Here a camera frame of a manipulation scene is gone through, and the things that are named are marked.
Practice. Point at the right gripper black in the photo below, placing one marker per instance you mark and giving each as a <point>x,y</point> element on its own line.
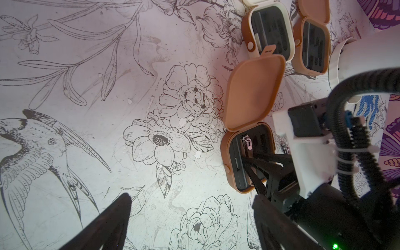
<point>282,187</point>

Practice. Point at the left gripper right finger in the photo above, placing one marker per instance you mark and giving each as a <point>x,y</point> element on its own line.
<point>276,231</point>

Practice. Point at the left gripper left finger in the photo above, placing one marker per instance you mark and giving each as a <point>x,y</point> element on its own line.
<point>107,231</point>

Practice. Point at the large brown nail clipper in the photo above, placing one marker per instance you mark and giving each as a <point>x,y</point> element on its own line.
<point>246,148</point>

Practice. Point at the tan brown clipper case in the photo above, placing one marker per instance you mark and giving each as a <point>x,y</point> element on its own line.
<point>251,93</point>

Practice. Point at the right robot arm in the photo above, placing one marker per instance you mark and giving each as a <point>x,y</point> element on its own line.
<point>329,193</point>

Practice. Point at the dark brown clipper case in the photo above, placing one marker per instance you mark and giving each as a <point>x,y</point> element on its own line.
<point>312,38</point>

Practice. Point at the cream clipper case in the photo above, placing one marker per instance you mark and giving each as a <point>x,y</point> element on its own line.
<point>268,23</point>

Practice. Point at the blue gardening glove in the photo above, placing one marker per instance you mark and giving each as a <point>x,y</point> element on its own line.
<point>373,108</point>

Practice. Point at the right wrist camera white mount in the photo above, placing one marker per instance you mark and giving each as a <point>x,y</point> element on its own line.
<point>308,140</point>

